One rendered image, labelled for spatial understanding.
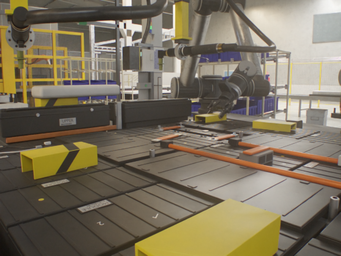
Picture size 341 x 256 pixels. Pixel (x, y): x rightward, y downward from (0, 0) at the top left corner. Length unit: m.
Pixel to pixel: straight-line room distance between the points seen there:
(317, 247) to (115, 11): 0.54
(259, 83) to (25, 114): 1.29
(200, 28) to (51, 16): 1.69
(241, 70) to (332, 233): 1.27
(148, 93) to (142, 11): 3.41
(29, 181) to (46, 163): 0.05
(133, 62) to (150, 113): 2.39
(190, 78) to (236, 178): 2.01
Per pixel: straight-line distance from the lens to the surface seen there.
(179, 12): 1.56
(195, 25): 2.24
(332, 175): 0.69
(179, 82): 2.60
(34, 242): 0.40
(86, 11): 0.63
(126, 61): 3.74
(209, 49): 1.41
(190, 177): 0.57
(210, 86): 2.66
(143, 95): 4.01
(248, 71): 1.61
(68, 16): 0.64
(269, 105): 4.35
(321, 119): 7.22
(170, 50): 1.58
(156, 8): 0.71
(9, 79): 10.61
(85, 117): 1.19
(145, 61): 3.82
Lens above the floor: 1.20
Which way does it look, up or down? 9 degrees down
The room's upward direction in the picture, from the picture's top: straight up
